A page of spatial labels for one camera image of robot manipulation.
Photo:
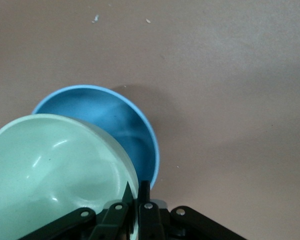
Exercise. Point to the green bowl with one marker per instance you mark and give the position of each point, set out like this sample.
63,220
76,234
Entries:
52,170

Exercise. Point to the blue bowl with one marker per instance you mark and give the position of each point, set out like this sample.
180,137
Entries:
130,125

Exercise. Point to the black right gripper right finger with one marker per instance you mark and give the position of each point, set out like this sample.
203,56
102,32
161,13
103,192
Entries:
150,220

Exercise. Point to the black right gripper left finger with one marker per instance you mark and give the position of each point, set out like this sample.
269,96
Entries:
115,217

